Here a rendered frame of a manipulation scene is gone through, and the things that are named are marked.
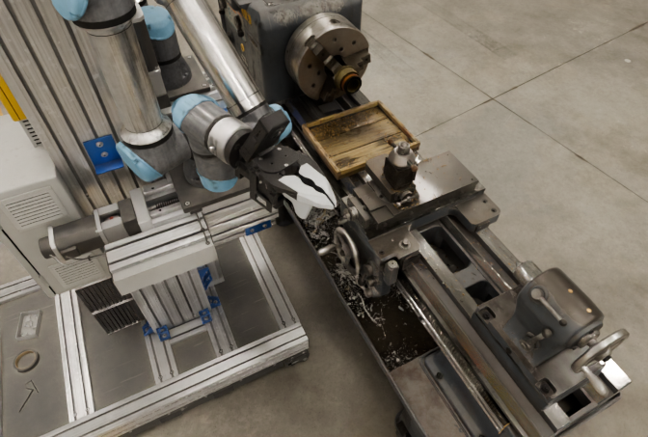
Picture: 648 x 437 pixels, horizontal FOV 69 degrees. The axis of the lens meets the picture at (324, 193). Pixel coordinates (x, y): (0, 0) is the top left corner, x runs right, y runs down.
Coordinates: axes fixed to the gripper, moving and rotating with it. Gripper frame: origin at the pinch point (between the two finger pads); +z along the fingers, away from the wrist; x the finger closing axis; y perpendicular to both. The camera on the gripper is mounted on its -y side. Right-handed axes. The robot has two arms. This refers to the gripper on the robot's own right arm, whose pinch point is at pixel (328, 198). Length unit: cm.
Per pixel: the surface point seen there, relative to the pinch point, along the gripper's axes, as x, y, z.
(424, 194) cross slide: -70, 52, -14
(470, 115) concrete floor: -248, 126, -72
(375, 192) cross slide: -60, 53, -26
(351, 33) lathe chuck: -95, 25, -71
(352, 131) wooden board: -86, 58, -58
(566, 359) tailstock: -52, 58, 43
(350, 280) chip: -56, 96, -26
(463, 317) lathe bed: -51, 68, 17
